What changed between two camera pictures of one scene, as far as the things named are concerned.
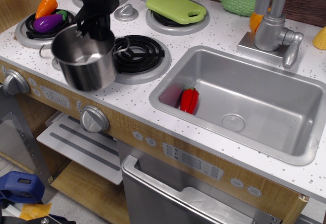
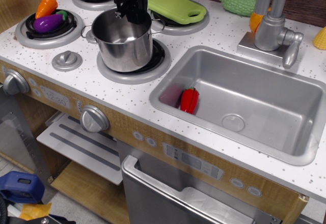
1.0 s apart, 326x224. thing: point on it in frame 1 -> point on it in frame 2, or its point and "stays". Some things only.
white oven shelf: [96, 153] stays
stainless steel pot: [85, 64] -> [123, 46]
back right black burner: [161, 24] stays
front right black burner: [140, 59] stays
